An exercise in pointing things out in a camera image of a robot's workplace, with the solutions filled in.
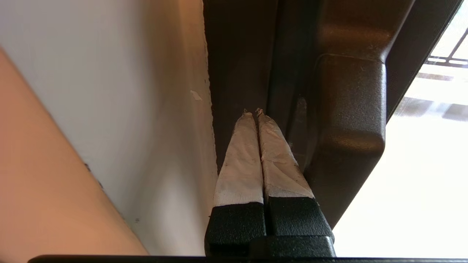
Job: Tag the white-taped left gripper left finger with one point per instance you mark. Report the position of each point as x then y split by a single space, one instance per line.
241 171

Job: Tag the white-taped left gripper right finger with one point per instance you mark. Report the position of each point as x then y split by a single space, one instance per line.
283 171

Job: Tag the black metal balcony railing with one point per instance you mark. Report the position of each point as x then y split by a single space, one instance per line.
446 61

